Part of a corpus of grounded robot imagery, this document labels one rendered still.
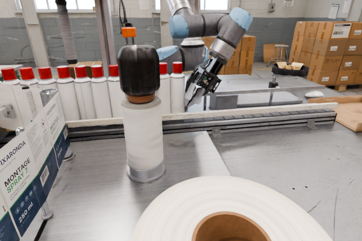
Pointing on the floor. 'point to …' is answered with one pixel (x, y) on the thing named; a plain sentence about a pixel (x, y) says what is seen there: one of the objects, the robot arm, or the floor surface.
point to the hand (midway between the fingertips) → (187, 103)
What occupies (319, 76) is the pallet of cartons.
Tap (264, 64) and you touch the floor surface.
